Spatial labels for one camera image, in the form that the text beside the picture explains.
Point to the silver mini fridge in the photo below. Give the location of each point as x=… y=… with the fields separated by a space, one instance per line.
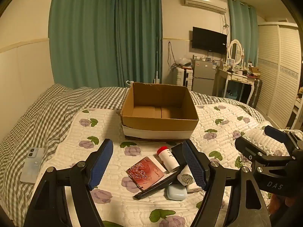
x=203 y=75

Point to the white vanity table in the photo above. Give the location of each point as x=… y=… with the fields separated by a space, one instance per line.
x=236 y=76

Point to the white mop pole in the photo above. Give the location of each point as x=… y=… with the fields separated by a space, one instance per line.
x=157 y=61

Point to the white suitcase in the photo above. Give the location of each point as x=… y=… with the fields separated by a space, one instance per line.
x=183 y=76

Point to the light blue earbuds case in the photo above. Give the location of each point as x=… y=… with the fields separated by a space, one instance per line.
x=176 y=192

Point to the white bottle with red cap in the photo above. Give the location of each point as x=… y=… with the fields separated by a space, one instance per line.
x=169 y=160

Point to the white air conditioner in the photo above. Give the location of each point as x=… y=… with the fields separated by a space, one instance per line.
x=204 y=2

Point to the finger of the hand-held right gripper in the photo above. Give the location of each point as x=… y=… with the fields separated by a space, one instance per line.
x=275 y=133
x=248 y=146

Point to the white oval vanity mirror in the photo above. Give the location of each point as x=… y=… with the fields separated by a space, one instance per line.
x=235 y=50

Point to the white phone in clear case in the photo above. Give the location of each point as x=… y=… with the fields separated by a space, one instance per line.
x=32 y=167

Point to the white louvered wardrobe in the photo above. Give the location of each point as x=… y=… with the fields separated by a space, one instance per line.
x=279 y=75

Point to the cardboard box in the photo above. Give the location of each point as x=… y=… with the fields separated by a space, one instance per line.
x=153 y=127

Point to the narrow green curtain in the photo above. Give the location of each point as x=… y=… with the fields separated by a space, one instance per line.
x=242 y=28

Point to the black wall television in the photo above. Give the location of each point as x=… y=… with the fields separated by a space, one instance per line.
x=209 y=40

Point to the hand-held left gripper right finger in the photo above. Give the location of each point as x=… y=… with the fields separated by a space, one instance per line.
x=194 y=165

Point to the person's right hand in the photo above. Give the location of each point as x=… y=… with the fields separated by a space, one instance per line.
x=290 y=203

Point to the white floral quilt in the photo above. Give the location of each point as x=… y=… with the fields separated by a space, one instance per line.
x=106 y=127

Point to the red rose-patterned wallet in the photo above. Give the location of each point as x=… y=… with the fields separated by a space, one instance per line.
x=145 y=172

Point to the clear water jug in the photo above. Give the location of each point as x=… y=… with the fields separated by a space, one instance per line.
x=129 y=83

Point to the small black box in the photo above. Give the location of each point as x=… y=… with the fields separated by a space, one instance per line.
x=177 y=153

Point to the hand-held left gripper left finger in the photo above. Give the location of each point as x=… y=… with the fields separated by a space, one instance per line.
x=101 y=163

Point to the white tube with triangle logo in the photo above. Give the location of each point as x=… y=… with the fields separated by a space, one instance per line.
x=185 y=178

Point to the wide green curtain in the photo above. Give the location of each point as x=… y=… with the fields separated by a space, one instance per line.
x=80 y=35

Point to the dark suitcase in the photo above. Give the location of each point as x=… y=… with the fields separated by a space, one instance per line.
x=256 y=92

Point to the long black comb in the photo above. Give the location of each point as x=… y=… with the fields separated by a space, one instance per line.
x=153 y=189

